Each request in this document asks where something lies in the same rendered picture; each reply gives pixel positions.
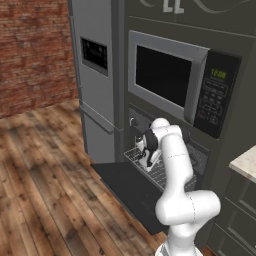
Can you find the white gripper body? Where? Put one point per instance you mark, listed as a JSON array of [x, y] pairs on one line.
[[150, 160]]

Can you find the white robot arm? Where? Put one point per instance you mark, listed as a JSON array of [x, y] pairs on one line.
[[176, 156]]

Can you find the black oven door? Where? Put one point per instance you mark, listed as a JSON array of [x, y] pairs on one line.
[[130, 186]]

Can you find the round oven knob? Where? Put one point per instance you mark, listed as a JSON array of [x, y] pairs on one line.
[[133, 121]]

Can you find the dark built-in oven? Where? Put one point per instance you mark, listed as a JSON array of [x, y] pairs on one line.
[[200, 156]]

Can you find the silver microwave door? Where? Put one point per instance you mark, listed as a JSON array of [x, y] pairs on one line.
[[163, 75]]

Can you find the silver black microwave oven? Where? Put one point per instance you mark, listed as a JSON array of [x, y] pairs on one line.
[[216, 93]]

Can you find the grey fridge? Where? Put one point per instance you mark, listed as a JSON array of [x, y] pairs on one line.
[[96, 100]]

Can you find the dark grey base cabinets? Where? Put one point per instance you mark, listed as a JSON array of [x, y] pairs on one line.
[[238, 216]]

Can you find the dark grey tall cabinet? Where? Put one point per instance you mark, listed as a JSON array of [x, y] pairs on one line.
[[240, 33]]

